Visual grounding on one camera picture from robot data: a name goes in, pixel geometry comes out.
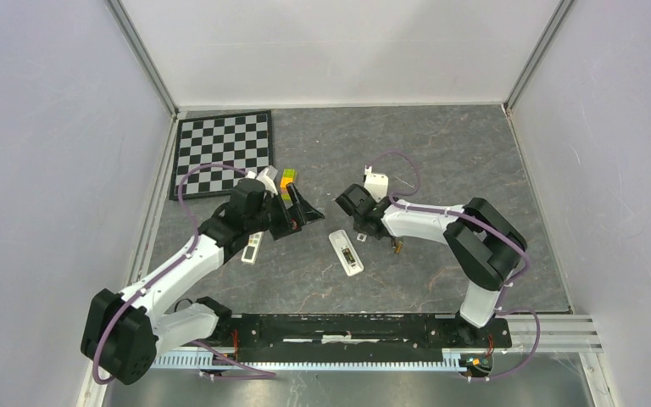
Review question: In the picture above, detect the black white chessboard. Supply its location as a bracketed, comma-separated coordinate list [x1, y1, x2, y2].
[169, 110, 275, 201]

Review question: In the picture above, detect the white remote control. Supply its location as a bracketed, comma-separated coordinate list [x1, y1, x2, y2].
[328, 230, 364, 276]

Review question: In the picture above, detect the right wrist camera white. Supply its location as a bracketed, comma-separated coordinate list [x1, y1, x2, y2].
[364, 166, 389, 202]

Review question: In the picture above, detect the green yellow orange brick stack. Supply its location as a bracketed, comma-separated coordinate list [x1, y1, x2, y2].
[279, 168, 297, 201]

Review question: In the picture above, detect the white remote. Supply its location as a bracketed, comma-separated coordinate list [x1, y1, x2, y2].
[241, 231, 264, 265]

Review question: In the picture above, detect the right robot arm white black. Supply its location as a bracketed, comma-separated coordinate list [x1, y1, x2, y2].
[335, 184, 530, 346]

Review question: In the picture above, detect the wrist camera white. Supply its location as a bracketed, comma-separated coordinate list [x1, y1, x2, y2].
[364, 166, 389, 202]
[256, 165, 280, 196]

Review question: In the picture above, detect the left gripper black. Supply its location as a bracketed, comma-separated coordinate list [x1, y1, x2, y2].
[246, 182, 323, 241]

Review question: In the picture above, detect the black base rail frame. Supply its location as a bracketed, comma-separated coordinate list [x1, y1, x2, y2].
[188, 297, 513, 363]

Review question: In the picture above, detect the white cable duct comb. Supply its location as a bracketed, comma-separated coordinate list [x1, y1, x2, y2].
[152, 349, 466, 373]

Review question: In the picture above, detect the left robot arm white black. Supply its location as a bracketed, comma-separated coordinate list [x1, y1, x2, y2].
[81, 178, 325, 384]

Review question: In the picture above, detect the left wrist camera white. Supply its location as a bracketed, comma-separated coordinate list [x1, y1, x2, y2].
[256, 165, 280, 196]

